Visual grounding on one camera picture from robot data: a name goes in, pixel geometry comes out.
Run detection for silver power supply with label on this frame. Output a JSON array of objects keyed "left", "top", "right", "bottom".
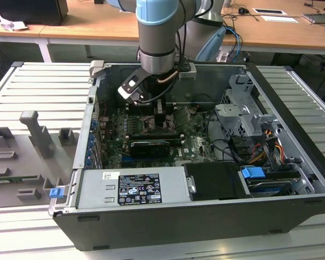
[{"left": 76, "top": 165, "right": 192, "bottom": 210}]

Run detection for grey parts rack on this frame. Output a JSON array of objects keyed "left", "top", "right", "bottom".
[{"left": 0, "top": 110, "right": 81, "bottom": 209}]

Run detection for thin red wire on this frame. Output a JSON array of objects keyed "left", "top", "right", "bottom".
[{"left": 96, "top": 100, "right": 108, "bottom": 119}]

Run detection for metal socket cover frame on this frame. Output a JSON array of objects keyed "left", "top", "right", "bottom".
[{"left": 167, "top": 106, "right": 192, "bottom": 128}]

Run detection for silver perforated drive cage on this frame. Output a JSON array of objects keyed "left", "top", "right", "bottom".
[{"left": 213, "top": 73, "right": 284, "bottom": 141}]

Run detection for green motherboard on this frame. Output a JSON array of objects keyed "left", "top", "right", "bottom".
[{"left": 97, "top": 104, "right": 219, "bottom": 167}]

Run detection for yellow red power wires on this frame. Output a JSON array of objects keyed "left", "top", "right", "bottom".
[{"left": 249, "top": 129, "right": 285, "bottom": 166}]

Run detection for grey plastic case latch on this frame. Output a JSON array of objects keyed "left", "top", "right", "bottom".
[{"left": 88, "top": 60, "right": 107, "bottom": 79}]

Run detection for wooden desk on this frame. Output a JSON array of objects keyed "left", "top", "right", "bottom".
[{"left": 0, "top": 0, "right": 325, "bottom": 56}]

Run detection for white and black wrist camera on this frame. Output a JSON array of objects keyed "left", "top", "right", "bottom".
[{"left": 117, "top": 69, "right": 153, "bottom": 106}]

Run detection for grey laptop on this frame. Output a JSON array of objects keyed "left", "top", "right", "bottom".
[{"left": 302, "top": 12, "right": 325, "bottom": 27}]

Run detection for copper braided cable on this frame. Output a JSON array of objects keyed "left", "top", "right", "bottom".
[{"left": 156, "top": 70, "right": 178, "bottom": 84}]

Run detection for open black PC case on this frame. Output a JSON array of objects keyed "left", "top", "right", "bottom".
[{"left": 47, "top": 60, "right": 325, "bottom": 251}]

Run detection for green RAM stick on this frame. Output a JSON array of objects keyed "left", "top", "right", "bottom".
[{"left": 0, "top": 176, "right": 27, "bottom": 185}]

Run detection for black round cable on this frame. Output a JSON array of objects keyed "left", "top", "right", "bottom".
[{"left": 191, "top": 93, "right": 217, "bottom": 107}]

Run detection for blue plastic latch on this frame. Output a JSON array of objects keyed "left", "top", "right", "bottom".
[{"left": 49, "top": 187, "right": 65, "bottom": 200}]

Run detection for grey wrist box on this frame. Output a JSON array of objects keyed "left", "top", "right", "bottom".
[{"left": 178, "top": 62, "right": 198, "bottom": 81}]

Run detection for white paper sheet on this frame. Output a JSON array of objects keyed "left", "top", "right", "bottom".
[{"left": 261, "top": 15, "right": 299, "bottom": 24}]

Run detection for white framed desk cable port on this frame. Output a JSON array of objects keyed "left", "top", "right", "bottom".
[{"left": 253, "top": 8, "right": 285, "bottom": 16}]

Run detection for black plastic shroud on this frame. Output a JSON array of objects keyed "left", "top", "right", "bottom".
[{"left": 183, "top": 161, "right": 251, "bottom": 202}]

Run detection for crumpled white paper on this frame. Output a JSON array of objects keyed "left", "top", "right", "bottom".
[{"left": 0, "top": 14, "right": 28, "bottom": 32}]

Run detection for blue cable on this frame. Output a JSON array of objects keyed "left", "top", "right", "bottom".
[{"left": 223, "top": 24, "right": 244, "bottom": 58}]

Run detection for black computer tower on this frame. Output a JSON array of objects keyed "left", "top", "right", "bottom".
[{"left": 0, "top": 0, "right": 69, "bottom": 27}]

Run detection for hard disk in blue carrier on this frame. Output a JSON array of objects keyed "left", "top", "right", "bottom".
[{"left": 240, "top": 166, "right": 298, "bottom": 198}]

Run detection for RAM slot with white clips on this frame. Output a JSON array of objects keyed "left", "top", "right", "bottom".
[
  {"left": 129, "top": 138, "right": 186, "bottom": 145},
  {"left": 126, "top": 107, "right": 178, "bottom": 114},
  {"left": 128, "top": 132, "right": 185, "bottom": 139},
  {"left": 126, "top": 101, "right": 178, "bottom": 108}
]

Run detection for CPU socket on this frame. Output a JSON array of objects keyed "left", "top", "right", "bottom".
[{"left": 141, "top": 114, "right": 179, "bottom": 137}]

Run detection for black graphics card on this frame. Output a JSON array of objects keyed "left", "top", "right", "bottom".
[{"left": 129, "top": 139, "right": 171, "bottom": 160}]

